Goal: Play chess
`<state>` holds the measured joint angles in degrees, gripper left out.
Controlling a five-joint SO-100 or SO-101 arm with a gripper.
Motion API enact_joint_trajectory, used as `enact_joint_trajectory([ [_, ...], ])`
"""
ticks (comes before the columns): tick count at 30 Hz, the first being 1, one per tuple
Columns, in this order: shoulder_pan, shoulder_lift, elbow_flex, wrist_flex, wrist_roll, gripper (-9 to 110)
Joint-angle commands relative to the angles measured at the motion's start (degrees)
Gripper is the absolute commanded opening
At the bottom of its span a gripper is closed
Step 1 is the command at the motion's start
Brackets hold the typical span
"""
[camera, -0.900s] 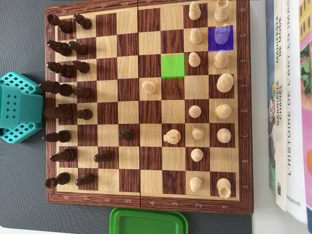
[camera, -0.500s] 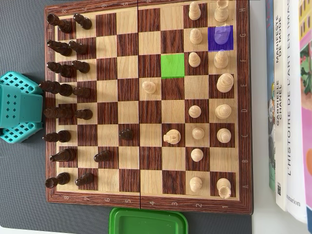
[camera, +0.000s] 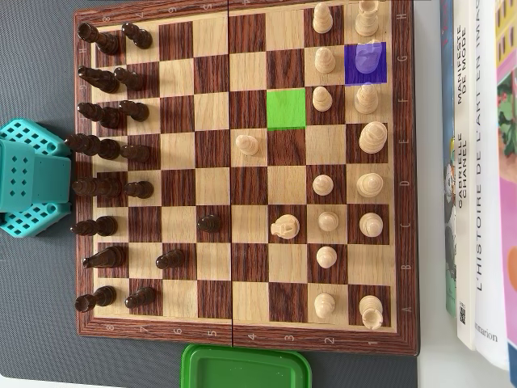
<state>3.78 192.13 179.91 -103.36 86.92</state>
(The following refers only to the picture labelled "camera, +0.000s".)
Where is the white wooden bishop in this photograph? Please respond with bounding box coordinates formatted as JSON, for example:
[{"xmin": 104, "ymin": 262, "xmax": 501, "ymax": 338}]
[
  {"xmin": 358, "ymin": 212, "xmax": 384, "ymax": 238},
  {"xmin": 354, "ymin": 82, "xmax": 380, "ymax": 116}
]

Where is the dark grey mat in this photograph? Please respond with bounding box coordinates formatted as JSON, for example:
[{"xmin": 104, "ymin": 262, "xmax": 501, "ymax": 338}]
[{"xmin": 0, "ymin": 0, "xmax": 421, "ymax": 388}]

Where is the green plastic container lid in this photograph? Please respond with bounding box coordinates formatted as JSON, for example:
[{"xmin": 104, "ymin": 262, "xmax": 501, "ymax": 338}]
[{"xmin": 180, "ymin": 342, "xmax": 313, "ymax": 388}]

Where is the dark wooden queen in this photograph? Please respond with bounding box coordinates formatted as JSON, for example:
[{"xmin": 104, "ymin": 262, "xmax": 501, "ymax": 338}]
[{"xmin": 71, "ymin": 176, "xmax": 123, "ymax": 198}]

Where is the dark wooden king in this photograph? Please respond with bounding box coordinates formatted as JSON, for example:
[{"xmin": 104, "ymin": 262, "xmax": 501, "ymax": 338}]
[{"xmin": 64, "ymin": 133, "xmax": 121, "ymax": 161}]

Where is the white wooden king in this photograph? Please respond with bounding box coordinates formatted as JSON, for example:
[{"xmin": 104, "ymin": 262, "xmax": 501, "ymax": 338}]
[{"xmin": 358, "ymin": 120, "xmax": 388, "ymax": 154}]

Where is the white wooden pawn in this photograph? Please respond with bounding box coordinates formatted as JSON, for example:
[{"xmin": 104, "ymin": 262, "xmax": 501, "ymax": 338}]
[
  {"xmin": 316, "ymin": 246, "xmax": 338, "ymax": 270},
  {"xmin": 317, "ymin": 210, "xmax": 339, "ymax": 234},
  {"xmin": 313, "ymin": 2, "xmax": 334, "ymax": 36},
  {"xmin": 235, "ymin": 133, "xmax": 260, "ymax": 157},
  {"xmin": 312, "ymin": 86, "xmax": 334, "ymax": 113},
  {"xmin": 312, "ymin": 173, "xmax": 334, "ymax": 197},
  {"xmin": 313, "ymin": 46, "xmax": 337, "ymax": 75},
  {"xmin": 313, "ymin": 292, "xmax": 337, "ymax": 319}
]

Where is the white wooden knight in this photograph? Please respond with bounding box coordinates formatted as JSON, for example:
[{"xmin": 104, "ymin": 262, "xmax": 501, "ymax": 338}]
[
  {"xmin": 269, "ymin": 213, "xmax": 301, "ymax": 240},
  {"xmin": 353, "ymin": 40, "xmax": 383, "ymax": 76}
]

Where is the dark wooden pawn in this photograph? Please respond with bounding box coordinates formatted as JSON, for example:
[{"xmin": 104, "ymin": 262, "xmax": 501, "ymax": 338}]
[
  {"xmin": 156, "ymin": 248, "xmax": 186, "ymax": 271},
  {"xmin": 119, "ymin": 99, "xmax": 150, "ymax": 122},
  {"xmin": 196, "ymin": 213, "xmax": 222, "ymax": 234},
  {"xmin": 123, "ymin": 180, "xmax": 154, "ymax": 200},
  {"xmin": 120, "ymin": 144, "xmax": 151, "ymax": 163},
  {"xmin": 124, "ymin": 286, "xmax": 157, "ymax": 310},
  {"xmin": 120, "ymin": 22, "xmax": 153, "ymax": 50},
  {"xmin": 113, "ymin": 66, "xmax": 145, "ymax": 92}
]

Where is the white wooden queen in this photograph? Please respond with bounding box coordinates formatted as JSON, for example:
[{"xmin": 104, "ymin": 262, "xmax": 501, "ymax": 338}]
[{"xmin": 355, "ymin": 172, "xmax": 385, "ymax": 199}]

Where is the pink colourful book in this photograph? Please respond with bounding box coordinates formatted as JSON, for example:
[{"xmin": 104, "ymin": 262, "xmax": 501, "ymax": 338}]
[{"xmin": 493, "ymin": 0, "xmax": 517, "ymax": 373}]

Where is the blue book with panda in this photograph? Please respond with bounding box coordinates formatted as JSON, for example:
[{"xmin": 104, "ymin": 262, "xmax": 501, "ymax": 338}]
[{"xmin": 439, "ymin": 0, "xmax": 461, "ymax": 318}]

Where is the dark wooden rook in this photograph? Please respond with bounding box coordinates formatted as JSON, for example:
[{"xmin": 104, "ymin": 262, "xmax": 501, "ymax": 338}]
[
  {"xmin": 76, "ymin": 22, "xmax": 121, "ymax": 56},
  {"xmin": 75, "ymin": 285, "xmax": 117, "ymax": 313}
]

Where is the dark wooden bishop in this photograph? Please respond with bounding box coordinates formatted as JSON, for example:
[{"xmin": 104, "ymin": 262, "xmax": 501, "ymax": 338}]
[
  {"xmin": 76, "ymin": 101, "xmax": 122, "ymax": 129},
  {"xmin": 70, "ymin": 215, "xmax": 120, "ymax": 238}
]

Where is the white wooden rook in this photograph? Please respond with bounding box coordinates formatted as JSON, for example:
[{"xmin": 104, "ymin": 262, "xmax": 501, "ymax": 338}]
[
  {"xmin": 354, "ymin": 0, "xmax": 380, "ymax": 37},
  {"xmin": 358, "ymin": 294, "xmax": 384, "ymax": 331}
]

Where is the white Histoire de l'Art book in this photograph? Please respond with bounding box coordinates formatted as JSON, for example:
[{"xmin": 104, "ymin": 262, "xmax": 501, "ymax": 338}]
[{"xmin": 472, "ymin": 0, "xmax": 511, "ymax": 371}]

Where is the wooden chessboard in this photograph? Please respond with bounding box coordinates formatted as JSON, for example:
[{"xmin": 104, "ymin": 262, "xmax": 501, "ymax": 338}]
[{"xmin": 74, "ymin": 0, "xmax": 419, "ymax": 357}]

